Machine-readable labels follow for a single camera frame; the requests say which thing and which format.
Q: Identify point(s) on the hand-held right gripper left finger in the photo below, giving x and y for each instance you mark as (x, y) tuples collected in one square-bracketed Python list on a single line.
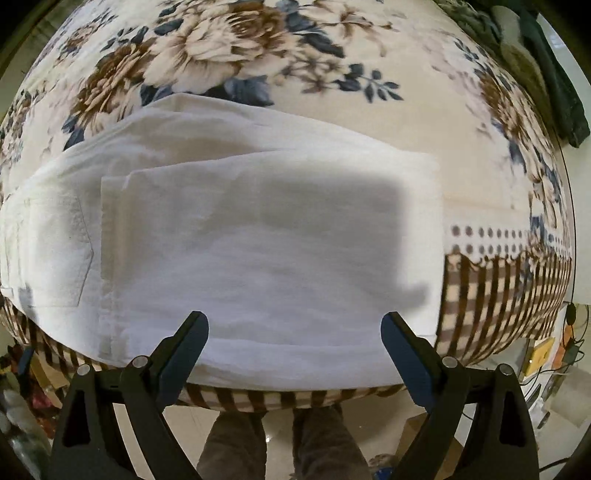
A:
[(184, 355)]

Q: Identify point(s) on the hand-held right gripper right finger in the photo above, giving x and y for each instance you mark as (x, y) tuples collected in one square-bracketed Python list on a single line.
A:
[(406, 355)]

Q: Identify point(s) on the white pants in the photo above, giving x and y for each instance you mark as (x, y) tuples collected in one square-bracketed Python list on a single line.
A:
[(240, 240)]

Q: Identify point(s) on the cardboard box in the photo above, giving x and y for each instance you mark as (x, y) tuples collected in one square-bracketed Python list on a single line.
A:
[(429, 443)]

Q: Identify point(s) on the person's legs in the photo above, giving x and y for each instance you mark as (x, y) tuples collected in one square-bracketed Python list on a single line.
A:
[(281, 443)]

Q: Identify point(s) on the yellow box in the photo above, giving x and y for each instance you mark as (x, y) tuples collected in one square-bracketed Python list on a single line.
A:
[(539, 353)]

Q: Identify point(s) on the clear plastic bottle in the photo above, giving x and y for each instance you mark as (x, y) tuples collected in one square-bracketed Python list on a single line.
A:
[(21, 424)]

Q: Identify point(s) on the floral printed blanket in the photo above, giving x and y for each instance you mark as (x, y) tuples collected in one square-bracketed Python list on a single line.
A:
[(323, 60)]

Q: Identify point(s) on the beige knitted cloth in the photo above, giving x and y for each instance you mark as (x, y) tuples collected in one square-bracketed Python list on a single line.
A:
[(524, 64)]

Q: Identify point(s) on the dark green clothing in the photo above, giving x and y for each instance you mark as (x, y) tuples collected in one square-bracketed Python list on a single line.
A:
[(549, 69)]

